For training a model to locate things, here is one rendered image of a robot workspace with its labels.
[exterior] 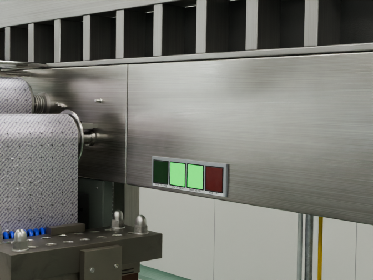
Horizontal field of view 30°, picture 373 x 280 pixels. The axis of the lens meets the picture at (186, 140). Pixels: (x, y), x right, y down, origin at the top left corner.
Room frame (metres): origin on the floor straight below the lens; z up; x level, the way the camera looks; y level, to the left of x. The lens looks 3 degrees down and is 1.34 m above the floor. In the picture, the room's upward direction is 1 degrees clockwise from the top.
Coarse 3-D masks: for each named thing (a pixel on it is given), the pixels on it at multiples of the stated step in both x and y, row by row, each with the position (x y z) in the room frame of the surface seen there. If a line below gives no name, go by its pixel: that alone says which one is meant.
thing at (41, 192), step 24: (0, 168) 1.60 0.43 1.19; (24, 168) 1.64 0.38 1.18; (48, 168) 1.69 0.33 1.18; (72, 168) 1.73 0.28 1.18; (0, 192) 1.60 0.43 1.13; (24, 192) 1.64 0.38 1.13; (48, 192) 1.69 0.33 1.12; (72, 192) 1.73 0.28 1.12; (0, 216) 1.60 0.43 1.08; (24, 216) 1.64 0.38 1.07; (48, 216) 1.69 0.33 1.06; (72, 216) 1.73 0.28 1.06
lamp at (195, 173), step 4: (188, 164) 1.54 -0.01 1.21; (188, 168) 1.54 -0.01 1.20; (192, 168) 1.53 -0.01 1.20; (196, 168) 1.52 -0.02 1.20; (200, 168) 1.51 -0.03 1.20; (188, 172) 1.54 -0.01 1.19; (192, 172) 1.53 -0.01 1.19; (196, 172) 1.52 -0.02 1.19; (200, 172) 1.51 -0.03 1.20; (188, 176) 1.54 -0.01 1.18; (192, 176) 1.53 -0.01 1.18; (196, 176) 1.52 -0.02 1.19; (200, 176) 1.51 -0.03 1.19; (188, 180) 1.54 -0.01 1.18; (192, 180) 1.53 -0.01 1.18; (196, 180) 1.52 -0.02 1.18; (200, 180) 1.51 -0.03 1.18; (188, 184) 1.54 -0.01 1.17; (192, 184) 1.53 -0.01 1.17; (196, 184) 1.52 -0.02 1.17; (200, 184) 1.51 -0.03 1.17; (200, 188) 1.51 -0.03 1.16
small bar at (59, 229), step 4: (64, 224) 1.67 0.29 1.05; (68, 224) 1.67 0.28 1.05; (72, 224) 1.67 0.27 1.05; (76, 224) 1.67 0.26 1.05; (80, 224) 1.68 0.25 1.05; (84, 224) 1.68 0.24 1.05; (48, 228) 1.63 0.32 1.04; (52, 228) 1.62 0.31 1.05; (56, 228) 1.63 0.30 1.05; (60, 228) 1.64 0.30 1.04; (64, 228) 1.65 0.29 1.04; (68, 228) 1.65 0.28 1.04; (72, 228) 1.66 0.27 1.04; (76, 228) 1.67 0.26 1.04; (80, 228) 1.68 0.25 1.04; (84, 228) 1.68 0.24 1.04; (48, 232) 1.63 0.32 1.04; (52, 232) 1.62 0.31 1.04; (56, 232) 1.63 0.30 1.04; (60, 232) 1.64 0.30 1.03; (64, 232) 1.65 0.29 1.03; (68, 232) 1.65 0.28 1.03; (72, 232) 1.66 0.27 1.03
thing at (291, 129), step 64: (128, 64) 1.73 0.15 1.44; (192, 64) 1.54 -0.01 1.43; (256, 64) 1.40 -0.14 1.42; (320, 64) 1.28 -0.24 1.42; (128, 128) 1.72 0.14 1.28; (192, 128) 1.54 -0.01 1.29; (256, 128) 1.40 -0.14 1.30; (320, 128) 1.28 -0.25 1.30; (192, 192) 1.54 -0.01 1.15; (256, 192) 1.39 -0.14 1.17; (320, 192) 1.27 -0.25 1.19
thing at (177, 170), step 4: (172, 164) 1.58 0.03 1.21; (176, 164) 1.57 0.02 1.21; (180, 164) 1.56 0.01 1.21; (184, 164) 1.55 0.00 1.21; (172, 168) 1.58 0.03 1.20; (176, 168) 1.57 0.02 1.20; (180, 168) 1.56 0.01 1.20; (184, 168) 1.55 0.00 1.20; (172, 172) 1.58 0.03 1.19; (176, 172) 1.57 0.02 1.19; (180, 172) 1.56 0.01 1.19; (184, 172) 1.55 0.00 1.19; (172, 176) 1.58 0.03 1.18; (176, 176) 1.57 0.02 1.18; (180, 176) 1.56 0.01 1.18; (184, 176) 1.55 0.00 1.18; (172, 180) 1.58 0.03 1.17; (176, 180) 1.57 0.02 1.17; (180, 180) 1.56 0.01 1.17; (184, 180) 1.55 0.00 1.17; (176, 184) 1.57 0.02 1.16; (180, 184) 1.56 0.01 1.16; (184, 184) 1.55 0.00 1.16
